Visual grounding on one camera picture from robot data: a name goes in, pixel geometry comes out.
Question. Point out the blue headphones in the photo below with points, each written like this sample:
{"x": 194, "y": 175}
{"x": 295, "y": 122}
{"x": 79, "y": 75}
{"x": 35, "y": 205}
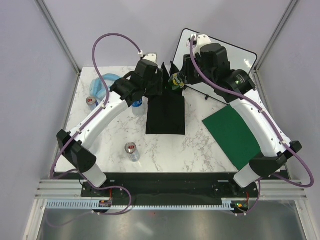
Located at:
{"x": 97, "y": 88}

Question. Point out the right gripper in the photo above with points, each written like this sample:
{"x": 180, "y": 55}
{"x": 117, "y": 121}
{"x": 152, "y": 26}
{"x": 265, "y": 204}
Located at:
{"x": 186, "y": 70}

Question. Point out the silver can front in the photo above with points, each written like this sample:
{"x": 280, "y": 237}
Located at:
{"x": 132, "y": 151}

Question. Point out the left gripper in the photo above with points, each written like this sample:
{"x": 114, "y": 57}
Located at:
{"x": 158, "y": 90}

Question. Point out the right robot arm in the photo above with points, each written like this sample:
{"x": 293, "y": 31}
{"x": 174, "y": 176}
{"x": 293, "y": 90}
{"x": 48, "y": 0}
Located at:
{"x": 208, "y": 63}

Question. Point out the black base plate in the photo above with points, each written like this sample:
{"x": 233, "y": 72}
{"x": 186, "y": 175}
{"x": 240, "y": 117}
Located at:
{"x": 170, "y": 188}

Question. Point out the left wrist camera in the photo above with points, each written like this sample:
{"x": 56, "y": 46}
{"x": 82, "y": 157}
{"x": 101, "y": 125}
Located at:
{"x": 152, "y": 57}

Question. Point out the silver can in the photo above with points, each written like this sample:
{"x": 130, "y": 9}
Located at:
{"x": 132, "y": 151}
{"x": 92, "y": 102}

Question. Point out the green glass bottle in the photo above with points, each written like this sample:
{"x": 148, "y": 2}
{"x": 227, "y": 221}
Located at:
{"x": 176, "y": 81}

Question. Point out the whiteboard with red writing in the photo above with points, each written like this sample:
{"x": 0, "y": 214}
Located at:
{"x": 239, "y": 58}

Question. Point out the water bottle near bag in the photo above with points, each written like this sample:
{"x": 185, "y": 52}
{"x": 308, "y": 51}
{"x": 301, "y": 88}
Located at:
{"x": 138, "y": 108}

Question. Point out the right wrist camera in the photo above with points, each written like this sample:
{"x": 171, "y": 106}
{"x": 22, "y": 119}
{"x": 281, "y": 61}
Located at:
{"x": 197, "y": 41}

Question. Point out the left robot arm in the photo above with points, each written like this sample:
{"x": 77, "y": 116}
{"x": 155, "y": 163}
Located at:
{"x": 75, "y": 144}

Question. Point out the black canvas bag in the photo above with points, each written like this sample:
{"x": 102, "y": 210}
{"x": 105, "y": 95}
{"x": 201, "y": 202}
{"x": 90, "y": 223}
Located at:
{"x": 166, "y": 112}

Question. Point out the green board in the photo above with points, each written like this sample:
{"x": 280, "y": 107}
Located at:
{"x": 233, "y": 136}

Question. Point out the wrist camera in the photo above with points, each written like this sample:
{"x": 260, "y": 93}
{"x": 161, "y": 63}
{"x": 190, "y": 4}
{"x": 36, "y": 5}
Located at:
{"x": 197, "y": 41}
{"x": 152, "y": 57}

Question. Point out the silver can back left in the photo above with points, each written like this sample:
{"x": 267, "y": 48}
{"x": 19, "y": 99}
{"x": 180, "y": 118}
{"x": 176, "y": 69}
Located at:
{"x": 92, "y": 102}

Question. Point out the white cable duct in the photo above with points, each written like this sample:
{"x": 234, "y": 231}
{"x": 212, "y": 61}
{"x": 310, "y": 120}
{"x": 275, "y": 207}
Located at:
{"x": 94, "y": 204}

